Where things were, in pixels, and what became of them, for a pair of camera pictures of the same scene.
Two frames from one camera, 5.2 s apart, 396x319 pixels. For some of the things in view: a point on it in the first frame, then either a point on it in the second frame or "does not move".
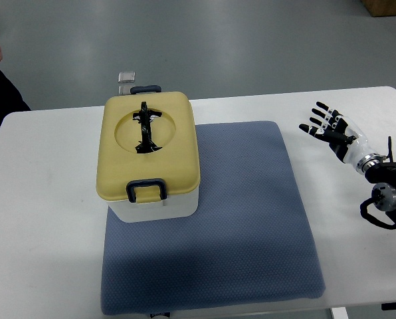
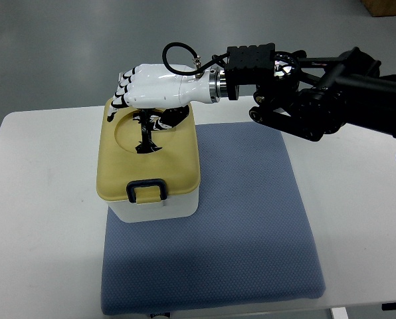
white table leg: [339, 313] does not move
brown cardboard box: [378, 8] does not move
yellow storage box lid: [147, 136] does not move
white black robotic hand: [345, 137] → [167, 90]
